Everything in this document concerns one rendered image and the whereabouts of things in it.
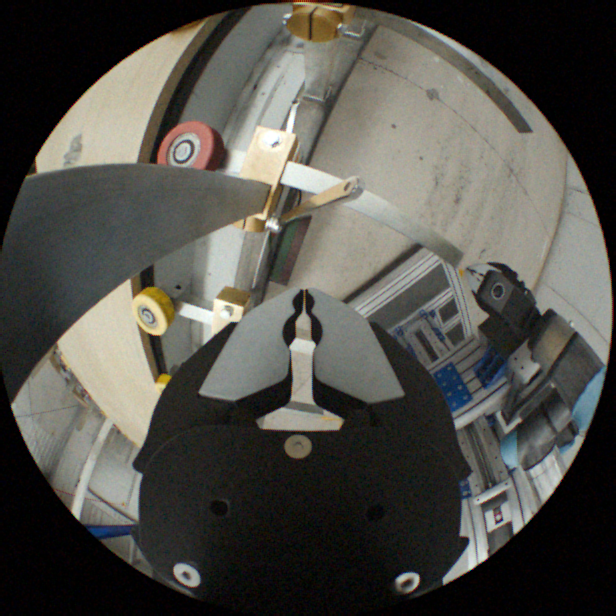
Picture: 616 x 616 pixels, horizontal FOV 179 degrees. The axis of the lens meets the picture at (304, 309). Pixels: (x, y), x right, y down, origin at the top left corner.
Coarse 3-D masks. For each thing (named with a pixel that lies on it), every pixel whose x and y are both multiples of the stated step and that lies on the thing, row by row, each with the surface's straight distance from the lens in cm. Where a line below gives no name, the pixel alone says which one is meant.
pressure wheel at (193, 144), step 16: (176, 128) 28; (192, 128) 26; (208, 128) 25; (176, 144) 27; (192, 144) 26; (208, 144) 24; (160, 160) 28; (176, 160) 27; (192, 160) 25; (208, 160) 24
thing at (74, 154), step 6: (78, 138) 50; (72, 144) 51; (78, 144) 50; (72, 150) 49; (78, 150) 48; (66, 156) 51; (72, 156) 49; (78, 156) 48; (66, 162) 53; (72, 162) 50
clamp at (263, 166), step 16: (256, 128) 27; (256, 144) 26; (288, 144) 25; (256, 160) 26; (272, 160) 25; (288, 160) 26; (240, 176) 26; (256, 176) 25; (272, 176) 25; (272, 192) 25; (272, 208) 27; (240, 224) 26; (256, 224) 26
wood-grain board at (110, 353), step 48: (144, 48) 47; (192, 48) 39; (96, 96) 51; (144, 96) 36; (48, 144) 73; (96, 144) 43; (144, 144) 33; (96, 336) 62; (144, 336) 45; (96, 384) 108; (144, 384) 61; (144, 432) 133
